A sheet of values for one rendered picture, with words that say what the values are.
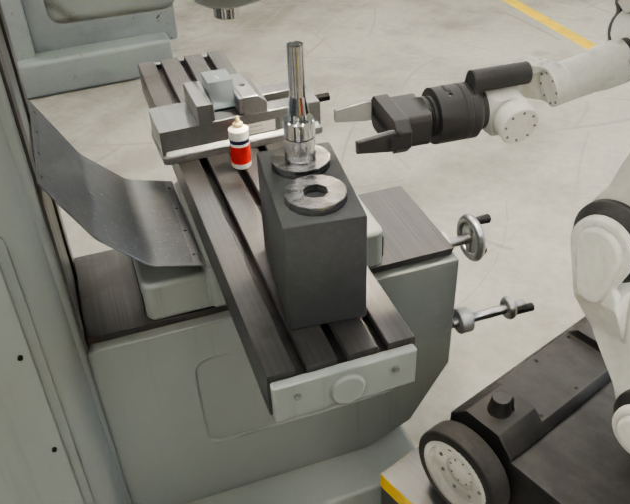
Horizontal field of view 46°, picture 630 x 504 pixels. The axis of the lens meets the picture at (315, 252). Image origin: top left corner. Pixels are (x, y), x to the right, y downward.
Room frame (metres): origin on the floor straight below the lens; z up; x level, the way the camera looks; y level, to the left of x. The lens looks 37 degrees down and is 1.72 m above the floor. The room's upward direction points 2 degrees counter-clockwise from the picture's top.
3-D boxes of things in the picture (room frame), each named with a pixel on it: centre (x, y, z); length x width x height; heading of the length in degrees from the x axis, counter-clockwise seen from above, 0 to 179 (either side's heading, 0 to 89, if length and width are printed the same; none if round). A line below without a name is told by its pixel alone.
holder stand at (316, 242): (0.94, 0.01, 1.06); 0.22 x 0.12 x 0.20; 12
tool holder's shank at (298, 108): (0.99, 0.02, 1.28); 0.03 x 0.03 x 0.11
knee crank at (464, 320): (1.31, -0.41, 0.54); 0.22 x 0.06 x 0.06; 108
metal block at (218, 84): (1.44, 0.19, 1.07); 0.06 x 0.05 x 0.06; 19
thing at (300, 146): (0.99, 0.02, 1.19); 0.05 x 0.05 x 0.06
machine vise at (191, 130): (1.45, 0.16, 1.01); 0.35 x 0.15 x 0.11; 109
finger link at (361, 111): (1.07, -0.07, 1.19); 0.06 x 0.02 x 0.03; 105
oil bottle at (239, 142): (1.32, 0.14, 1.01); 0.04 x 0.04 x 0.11
